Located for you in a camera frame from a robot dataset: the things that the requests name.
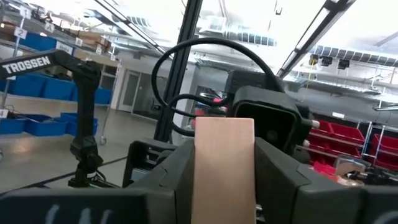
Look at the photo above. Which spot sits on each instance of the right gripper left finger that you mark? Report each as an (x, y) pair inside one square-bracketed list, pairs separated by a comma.
[(183, 186)]

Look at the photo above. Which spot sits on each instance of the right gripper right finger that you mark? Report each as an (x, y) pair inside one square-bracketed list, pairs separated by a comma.
[(280, 193)]

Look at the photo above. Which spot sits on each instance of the natural wooden rectangular block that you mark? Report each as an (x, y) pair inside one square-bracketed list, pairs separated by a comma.
[(224, 171)]

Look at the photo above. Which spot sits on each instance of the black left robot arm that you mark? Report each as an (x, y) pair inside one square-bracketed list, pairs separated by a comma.
[(85, 109)]

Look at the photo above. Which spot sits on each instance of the red storage bin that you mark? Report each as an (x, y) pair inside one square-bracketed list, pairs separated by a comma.
[(385, 143), (346, 133), (334, 146), (321, 127)]

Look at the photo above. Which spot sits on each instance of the black hooded housing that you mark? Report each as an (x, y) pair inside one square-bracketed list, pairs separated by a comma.
[(248, 96)]

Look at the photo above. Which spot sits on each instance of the metal shelf rack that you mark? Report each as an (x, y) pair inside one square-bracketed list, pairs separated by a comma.
[(368, 140)]

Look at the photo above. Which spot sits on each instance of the grey glass door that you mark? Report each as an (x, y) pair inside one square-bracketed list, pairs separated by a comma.
[(129, 90)]

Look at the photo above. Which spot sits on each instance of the blue storage bin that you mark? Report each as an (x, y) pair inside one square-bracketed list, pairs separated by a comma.
[(12, 126), (25, 85), (59, 89), (40, 42), (68, 119), (45, 128), (104, 96)]

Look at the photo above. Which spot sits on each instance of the black ceiling spotlight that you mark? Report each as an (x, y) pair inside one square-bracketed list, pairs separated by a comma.
[(313, 59), (326, 60), (343, 63)]

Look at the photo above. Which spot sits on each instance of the thin black overhead bar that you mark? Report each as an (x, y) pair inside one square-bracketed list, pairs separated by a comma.
[(133, 28)]

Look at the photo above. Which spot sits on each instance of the brown cardboard box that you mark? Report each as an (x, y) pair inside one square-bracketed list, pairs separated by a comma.
[(93, 40)]

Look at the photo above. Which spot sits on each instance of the white shelf number sign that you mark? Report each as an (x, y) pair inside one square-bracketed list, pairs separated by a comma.
[(49, 26), (20, 33)]

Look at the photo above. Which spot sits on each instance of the black boxy bracket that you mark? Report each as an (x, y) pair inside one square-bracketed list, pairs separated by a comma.
[(143, 155)]

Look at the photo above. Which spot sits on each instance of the black diagonal frame strut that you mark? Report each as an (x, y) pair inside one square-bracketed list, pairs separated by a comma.
[(183, 62)]

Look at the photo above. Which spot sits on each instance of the black overhead frame beam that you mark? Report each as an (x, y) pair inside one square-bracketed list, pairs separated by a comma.
[(314, 34)]

